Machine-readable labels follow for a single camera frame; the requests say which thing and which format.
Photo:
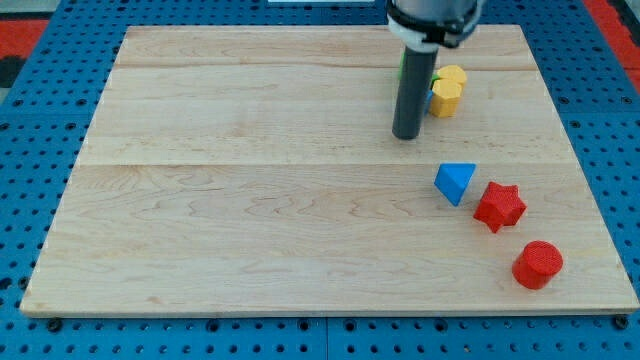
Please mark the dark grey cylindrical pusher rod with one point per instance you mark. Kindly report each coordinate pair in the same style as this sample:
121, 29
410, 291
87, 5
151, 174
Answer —
415, 81

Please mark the blue cube block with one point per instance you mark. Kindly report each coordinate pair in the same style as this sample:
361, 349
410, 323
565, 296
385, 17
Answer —
428, 101

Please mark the red star block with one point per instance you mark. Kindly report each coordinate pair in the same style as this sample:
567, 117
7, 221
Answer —
500, 206

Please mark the green block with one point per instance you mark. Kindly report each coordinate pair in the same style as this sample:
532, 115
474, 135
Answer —
434, 77

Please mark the yellow hexagon block front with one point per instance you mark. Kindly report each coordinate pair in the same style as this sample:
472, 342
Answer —
446, 95

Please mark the yellow block rear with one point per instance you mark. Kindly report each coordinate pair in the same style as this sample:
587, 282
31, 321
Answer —
453, 73

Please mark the blue triangular block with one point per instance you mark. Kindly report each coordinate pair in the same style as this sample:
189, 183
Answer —
452, 180

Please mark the wooden board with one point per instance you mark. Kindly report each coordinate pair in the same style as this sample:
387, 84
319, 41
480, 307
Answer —
238, 171

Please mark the red cylinder block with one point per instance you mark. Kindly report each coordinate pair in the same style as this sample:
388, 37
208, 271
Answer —
537, 264

